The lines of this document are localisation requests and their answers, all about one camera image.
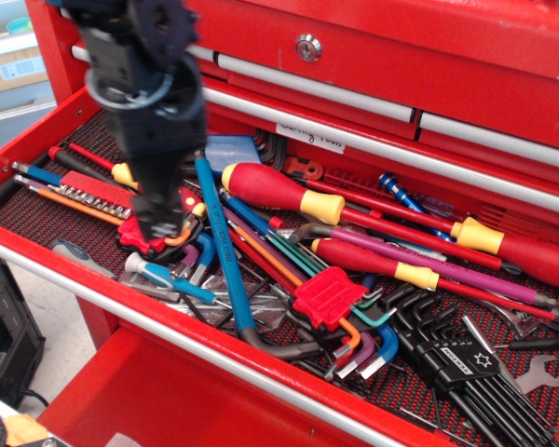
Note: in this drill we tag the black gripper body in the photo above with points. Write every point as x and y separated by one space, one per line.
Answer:
157 127

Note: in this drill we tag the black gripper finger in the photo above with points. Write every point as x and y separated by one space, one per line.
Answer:
159 216

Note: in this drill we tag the red bit holder with bits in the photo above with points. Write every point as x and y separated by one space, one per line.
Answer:
100 195

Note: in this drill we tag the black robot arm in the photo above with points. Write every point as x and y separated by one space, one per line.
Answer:
142 74

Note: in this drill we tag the blue holder black hex keys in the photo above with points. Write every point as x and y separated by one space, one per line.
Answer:
223 150

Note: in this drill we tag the left colourful hex key set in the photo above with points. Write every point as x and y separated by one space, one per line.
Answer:
128 234

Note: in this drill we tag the colourful hex key set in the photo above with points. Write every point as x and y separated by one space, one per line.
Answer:
128 234
325 296

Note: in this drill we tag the blue white precision screwdriver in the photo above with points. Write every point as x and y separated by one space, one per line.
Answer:
161 276

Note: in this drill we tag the wiha red yellow screwdriver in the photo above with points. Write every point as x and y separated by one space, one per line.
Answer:
122 174

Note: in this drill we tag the large red yellow screwdriver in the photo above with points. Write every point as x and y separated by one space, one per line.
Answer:
264 187

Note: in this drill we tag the silver drawer lock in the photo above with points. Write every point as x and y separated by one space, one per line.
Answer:
308 47

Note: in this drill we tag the white handwritten drawer label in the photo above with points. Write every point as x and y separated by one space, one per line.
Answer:
310 138

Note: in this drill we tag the lower red drawer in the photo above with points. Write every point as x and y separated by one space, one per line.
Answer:
161 396

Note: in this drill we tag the long blue hex key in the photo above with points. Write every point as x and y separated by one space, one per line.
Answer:
233 279

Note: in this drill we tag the centre colourful hex key set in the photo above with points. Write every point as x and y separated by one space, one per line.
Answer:
325 296

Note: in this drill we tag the black box on floor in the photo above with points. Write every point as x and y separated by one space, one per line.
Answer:
21 342

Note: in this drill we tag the red tool chest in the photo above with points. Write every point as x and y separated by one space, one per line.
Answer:
459 99

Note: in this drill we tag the open red drawer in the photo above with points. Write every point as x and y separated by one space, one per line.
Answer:
271 298

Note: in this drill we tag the blue metal pen tool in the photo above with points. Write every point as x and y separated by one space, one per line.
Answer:
391 185

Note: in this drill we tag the purple long hex key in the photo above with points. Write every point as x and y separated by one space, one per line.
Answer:
458 274

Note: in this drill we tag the slim red yellow screwdriver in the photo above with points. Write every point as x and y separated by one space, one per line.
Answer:
352 257

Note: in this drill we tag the black Tekton torx key set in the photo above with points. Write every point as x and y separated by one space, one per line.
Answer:
460 370

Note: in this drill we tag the red black mesh drawer liner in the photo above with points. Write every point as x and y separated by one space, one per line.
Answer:
394 406

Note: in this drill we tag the red yellow screwdriver right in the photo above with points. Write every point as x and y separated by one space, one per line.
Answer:
536 256

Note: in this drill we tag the small silver flat wrench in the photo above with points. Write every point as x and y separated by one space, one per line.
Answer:
537 375

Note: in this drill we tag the grey blue handle screwdriver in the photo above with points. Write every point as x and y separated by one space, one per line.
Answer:
73 252

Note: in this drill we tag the red bit rail at back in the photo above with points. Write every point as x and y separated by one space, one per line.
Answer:
298 167

